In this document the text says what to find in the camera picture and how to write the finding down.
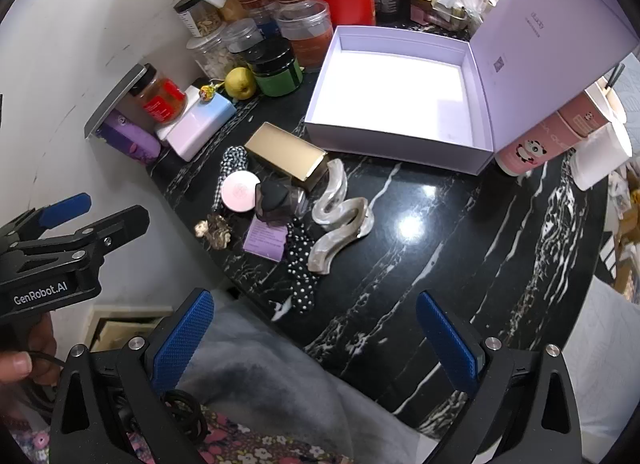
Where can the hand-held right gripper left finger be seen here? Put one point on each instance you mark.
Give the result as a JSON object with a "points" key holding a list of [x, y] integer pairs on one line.
{"points": [[182, 339]]}

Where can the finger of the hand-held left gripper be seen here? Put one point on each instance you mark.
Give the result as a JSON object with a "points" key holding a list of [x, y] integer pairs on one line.
{"points": [[65, 209], [117, 226]]}

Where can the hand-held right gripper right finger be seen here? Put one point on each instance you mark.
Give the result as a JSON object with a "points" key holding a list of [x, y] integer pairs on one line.
{"points": [[447, 344]]}

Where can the gold flower hair clip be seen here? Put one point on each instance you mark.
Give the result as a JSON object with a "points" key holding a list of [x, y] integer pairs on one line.
{"points": [[217, 233]]}

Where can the pink round compact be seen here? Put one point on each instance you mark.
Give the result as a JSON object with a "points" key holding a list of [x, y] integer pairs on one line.
{"points": [[240, 191]]}

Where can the small purple carton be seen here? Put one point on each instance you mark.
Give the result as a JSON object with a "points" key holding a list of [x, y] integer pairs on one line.
{"points": [[262, 239]]}

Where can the black white gingham hair bow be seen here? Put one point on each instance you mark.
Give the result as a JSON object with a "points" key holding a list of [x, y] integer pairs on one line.
{"points": [[231, 159]]}

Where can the black polka dot scrunchie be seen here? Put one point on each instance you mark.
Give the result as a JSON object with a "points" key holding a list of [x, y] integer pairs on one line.
{"points": [[300, 264]]}

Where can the wavy pearly hair claw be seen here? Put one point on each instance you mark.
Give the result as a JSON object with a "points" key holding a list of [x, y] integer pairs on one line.
{"points": [[345, 229]]}

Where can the smoky translucent case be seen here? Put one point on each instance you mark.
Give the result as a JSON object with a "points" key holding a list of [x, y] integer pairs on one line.
{"points": [[280, 201]]}

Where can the gold rectangular box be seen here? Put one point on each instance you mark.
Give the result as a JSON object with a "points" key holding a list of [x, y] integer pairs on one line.
{"points": [[290, 154]]}

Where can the clear pearly hair claw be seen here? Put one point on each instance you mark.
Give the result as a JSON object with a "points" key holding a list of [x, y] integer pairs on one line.
{"points": [[337, 179]]}

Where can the lavender gift box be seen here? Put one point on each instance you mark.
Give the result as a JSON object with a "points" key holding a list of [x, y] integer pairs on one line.
{"points": [[400, 79]]}

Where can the person's left hand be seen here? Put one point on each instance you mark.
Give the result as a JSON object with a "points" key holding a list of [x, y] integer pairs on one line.
{"points": [[20, 364]]}

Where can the grey metal plate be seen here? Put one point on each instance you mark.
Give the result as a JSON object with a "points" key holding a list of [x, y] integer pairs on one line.
{"points": [[112, 101]]}

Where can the white blue power bank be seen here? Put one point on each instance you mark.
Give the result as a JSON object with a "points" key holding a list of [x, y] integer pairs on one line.
{"points": [[200, 126]]}

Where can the floral printed cloth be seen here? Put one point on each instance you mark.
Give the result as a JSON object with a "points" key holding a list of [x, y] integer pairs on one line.
{"points": [[260, 446]]}

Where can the red label glass jar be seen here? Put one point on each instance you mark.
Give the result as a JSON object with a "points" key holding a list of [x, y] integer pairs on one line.
{"points": [[160, 96]]}

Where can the white quilted cloth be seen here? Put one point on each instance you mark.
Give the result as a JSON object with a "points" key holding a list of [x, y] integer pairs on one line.
{"points": [[600, 344]]}

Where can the colourful lollipop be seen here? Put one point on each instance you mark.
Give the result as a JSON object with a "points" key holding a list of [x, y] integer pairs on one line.
{"points": [[206, 92]]}

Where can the yellow green pear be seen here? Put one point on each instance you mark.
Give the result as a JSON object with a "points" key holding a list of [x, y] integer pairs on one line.
{"points": [[240, 83]]}

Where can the clear jar of white slices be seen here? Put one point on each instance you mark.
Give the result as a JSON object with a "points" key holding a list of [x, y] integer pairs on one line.
{"points": [[217, 56]]}

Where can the green jar black lid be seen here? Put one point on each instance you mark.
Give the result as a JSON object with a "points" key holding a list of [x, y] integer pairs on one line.
{"points": [[277, 76]]}

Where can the pink panda paper cup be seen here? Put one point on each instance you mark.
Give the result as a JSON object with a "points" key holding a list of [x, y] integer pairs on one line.
{"points": [[540, 144]]}

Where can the clear jar of nuts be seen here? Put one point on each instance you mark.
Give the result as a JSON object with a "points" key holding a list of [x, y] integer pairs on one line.
{"points": [[202, 21]]}

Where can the clear jar dark contents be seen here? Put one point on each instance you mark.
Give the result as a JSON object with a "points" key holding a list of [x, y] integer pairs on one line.
{"points": [[245, 36]]}

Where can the clear jar blue label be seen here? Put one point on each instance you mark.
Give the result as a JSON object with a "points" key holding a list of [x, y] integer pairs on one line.
{"points": [[265, 21]]}

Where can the clear jar red-brown contents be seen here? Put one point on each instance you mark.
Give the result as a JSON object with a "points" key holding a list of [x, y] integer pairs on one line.
{"points": [[307, 39]]}

